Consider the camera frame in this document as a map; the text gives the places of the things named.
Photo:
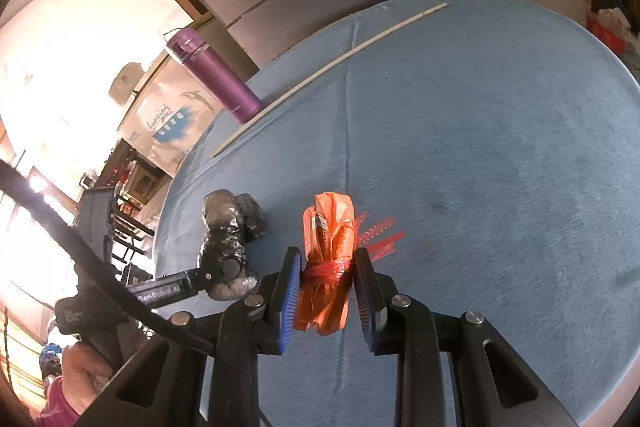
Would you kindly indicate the orange plastic bag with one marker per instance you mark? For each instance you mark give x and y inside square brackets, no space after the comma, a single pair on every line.
[330,227]

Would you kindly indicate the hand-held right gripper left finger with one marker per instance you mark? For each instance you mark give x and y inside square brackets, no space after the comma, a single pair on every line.
[290,297]

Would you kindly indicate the black plastic bag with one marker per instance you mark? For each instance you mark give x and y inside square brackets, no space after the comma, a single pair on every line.
[230,227]

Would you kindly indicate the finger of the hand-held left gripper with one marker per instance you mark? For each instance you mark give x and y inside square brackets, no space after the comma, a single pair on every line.
[170,289]

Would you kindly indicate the white dolphin print box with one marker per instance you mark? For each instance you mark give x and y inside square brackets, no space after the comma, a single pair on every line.
[170,122]

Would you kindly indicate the person's left hand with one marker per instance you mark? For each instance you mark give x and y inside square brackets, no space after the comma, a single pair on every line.
[85,374]

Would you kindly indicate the blue tablecloth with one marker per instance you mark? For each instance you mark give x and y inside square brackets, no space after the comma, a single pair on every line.
[475,157]

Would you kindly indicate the dark metal rack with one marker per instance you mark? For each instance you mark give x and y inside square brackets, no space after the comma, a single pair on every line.
[135,207]

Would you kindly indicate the red plastic mesh strip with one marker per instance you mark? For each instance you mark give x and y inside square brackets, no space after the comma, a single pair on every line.
[382,237]

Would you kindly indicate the thin white stick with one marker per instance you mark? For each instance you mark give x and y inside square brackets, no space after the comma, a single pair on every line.
[320,69]

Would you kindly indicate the purple metal bottle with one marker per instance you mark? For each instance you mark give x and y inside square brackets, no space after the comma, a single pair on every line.
[215,77]

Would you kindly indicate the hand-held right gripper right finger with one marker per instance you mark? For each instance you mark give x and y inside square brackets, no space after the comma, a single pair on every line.
[362,292]

